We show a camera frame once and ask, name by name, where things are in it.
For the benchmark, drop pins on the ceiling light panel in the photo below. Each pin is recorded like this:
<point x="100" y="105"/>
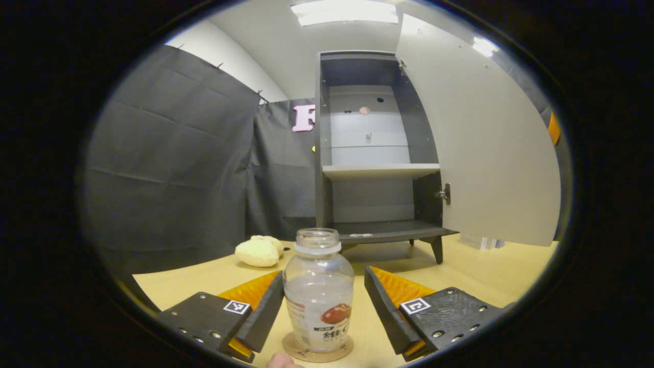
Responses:
<point x="342" y="11"/>

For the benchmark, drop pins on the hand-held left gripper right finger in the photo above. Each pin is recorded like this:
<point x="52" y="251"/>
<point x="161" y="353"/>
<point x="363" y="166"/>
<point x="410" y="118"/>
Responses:
<point x="388" y="312"/>

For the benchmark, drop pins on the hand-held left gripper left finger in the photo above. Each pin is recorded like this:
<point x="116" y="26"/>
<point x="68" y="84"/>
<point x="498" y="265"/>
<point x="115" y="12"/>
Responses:
<point x="260" y="312"/>

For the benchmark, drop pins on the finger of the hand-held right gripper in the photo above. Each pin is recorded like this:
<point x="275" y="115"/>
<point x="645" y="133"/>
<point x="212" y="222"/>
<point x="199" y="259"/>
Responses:
<point x="554" y="130"/>

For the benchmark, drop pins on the clear plastic bottle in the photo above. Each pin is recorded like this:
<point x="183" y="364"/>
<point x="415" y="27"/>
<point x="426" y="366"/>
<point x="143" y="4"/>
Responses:
<point x="318" y="286"/>

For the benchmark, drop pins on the round cork coaster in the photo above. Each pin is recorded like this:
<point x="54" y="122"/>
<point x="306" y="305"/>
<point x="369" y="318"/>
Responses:
<point x="294" y="352"/>

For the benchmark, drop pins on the grey cabinet door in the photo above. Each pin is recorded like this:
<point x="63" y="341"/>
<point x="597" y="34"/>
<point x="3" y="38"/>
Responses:
<point x="485" y="153"/>

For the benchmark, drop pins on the black backdrop cloth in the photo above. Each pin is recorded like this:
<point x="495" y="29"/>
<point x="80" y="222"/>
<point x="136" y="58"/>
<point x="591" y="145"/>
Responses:
<point x="168" y="163"/>

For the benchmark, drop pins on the pale yellow plush toy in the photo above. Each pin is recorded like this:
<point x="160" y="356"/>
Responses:
<point x="255" y="253"/>

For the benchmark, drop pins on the metal door hinge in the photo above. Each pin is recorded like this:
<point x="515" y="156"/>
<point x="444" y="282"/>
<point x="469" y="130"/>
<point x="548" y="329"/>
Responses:
<point x="402" y="66"/>
<point x="445" y="194"/>

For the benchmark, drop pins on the white cabinet shelf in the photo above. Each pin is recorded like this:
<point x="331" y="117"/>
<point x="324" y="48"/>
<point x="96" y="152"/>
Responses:
<point x="380" y="171"/>

